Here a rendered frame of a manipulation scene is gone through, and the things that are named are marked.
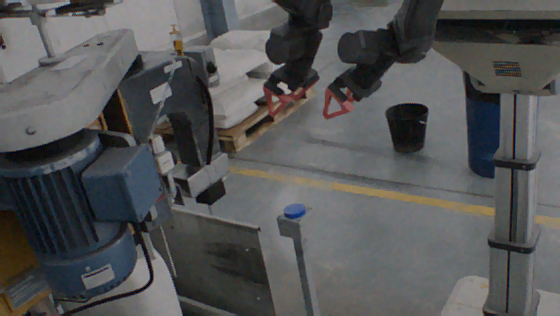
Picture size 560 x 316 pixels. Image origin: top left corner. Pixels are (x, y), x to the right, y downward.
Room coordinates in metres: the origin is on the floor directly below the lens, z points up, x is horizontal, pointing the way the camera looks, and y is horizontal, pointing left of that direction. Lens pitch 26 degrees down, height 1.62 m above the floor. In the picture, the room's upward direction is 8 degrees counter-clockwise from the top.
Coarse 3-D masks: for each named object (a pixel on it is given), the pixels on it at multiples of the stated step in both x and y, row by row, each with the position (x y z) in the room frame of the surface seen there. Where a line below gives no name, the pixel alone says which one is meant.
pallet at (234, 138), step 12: (312, 96) 4.65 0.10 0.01; (264, 108) 4.13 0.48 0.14; (288, 108) 4.39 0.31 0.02; (252, 120) 3.91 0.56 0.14; (264, 120) 4.16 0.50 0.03; (276, 120) 4.14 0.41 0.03; (156, 132) 4.05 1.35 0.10; (168, 132) 3.98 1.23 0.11; (228, 132) 3.73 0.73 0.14; (240, 132) 3.73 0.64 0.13; (252, 132) 3.97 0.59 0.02; (264, 132) 3.98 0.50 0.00; (228, 144) 3.69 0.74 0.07; (240, 144) 3.71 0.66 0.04
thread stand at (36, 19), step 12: (96, 0) 0.91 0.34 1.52; (108, 0) 0.89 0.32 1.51; (120, 0) 0.90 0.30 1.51; (0, 12) 0.99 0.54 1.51; (12, 12) 1.01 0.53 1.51; (24, 12) 0.99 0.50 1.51; (36, 12) 0.96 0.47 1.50; (48, 12) 0.89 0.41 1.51; (60, 12) 0.86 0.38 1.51; (72, 12) 0.85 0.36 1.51; (84, 12) 0.85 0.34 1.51; (96, 12) 0.88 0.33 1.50; (36, 24) 0.96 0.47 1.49; (48, 36) 0.97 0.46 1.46; (48, 48) 0.96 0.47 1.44; (48, 60) 0.95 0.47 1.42; (60, 60) 0.96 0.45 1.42
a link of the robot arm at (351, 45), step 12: (348, 36) 0.99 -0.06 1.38; (360, 36) 0.97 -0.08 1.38; (372, 36) 0.98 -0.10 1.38; (384, 36) 1.00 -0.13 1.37; (348, 48) 0.99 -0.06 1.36; (360, 48) 0.96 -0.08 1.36; (372, 48) 0.97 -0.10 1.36; (384, 48) 0.98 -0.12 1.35; (396, 48) 1.00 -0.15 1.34; (420, 48) 0.97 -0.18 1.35; (348, 60) 0.98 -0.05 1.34; (360, 60) 0.98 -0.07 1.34; (372, 60) 0.99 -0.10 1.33; (396, 60) 0.99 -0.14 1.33; (408, 60) 0.97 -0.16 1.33; (420, 60) 0.98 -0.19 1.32
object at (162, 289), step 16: (144, 256) 1.22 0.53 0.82; (144, 272) 1.22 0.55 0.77; (160, 272) 1.25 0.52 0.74; (128, 288) 1.19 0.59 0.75; (160, 288) 1.23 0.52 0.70; (80, 304) 1.29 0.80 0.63; (112, 304) 1.20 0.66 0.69; (128, 304) 1.19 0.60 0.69; (144, 304) 1.19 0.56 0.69; (160, 304) 1.21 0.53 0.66; (176, 304) 1.27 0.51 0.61
